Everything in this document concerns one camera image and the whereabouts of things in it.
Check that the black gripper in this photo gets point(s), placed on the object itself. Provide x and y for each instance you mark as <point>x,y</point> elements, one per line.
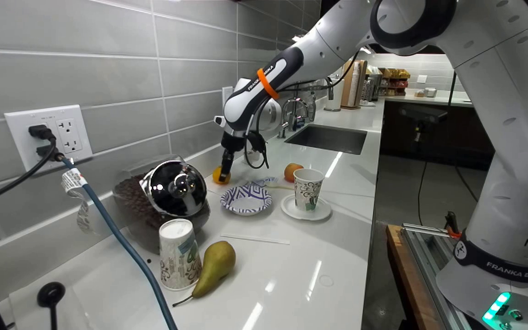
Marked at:
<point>233,143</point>

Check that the orange citrus fruit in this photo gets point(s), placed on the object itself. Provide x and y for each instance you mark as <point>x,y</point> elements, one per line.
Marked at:
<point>214,178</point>

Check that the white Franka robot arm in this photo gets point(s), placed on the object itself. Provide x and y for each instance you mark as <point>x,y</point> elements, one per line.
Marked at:
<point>508,121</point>

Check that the blue patterned paper bowl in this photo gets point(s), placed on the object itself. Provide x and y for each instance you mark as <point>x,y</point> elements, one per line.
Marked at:
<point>245,200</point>

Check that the shiny chrome round appliance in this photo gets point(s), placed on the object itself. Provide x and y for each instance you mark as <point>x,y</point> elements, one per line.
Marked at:
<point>172,186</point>

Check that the red orange apple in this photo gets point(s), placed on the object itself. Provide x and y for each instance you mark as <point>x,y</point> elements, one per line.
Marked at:
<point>289,173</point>

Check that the white round saucer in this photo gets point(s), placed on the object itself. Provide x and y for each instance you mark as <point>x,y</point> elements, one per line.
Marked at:
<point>293,211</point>

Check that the upright patterned paper cup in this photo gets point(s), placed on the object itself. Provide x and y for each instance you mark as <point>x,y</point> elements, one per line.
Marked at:
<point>308,191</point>

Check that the shiny steel kettle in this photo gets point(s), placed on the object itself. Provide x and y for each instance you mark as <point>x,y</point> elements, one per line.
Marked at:
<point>297,116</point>

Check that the upside-down patterned paper cup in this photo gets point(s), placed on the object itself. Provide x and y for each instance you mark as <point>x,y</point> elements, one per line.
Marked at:
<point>176,253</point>

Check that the green pear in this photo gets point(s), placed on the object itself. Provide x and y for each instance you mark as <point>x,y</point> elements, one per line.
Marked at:
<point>214,266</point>

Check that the dark brown textured bag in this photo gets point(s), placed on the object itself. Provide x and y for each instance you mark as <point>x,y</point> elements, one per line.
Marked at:
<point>130,198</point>

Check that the dark undermount sink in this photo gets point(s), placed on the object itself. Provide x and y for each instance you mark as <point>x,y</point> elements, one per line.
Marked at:
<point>328,140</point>

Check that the white container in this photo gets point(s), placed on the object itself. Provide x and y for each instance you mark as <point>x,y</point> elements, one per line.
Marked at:
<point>332,94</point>

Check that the wooden knife block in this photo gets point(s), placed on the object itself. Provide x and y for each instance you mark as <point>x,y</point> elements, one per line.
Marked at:
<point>352,85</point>

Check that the brown food pile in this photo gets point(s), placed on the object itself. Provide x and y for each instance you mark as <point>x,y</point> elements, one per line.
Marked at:
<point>394,76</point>

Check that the dark base cabinet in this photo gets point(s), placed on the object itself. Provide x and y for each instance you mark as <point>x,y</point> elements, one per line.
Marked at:
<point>440,140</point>

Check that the red black clamp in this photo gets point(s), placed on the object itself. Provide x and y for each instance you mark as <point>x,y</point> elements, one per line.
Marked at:
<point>451,224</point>

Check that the white quad wall outlet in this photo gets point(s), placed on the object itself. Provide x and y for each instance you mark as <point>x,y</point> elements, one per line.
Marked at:
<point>71,131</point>

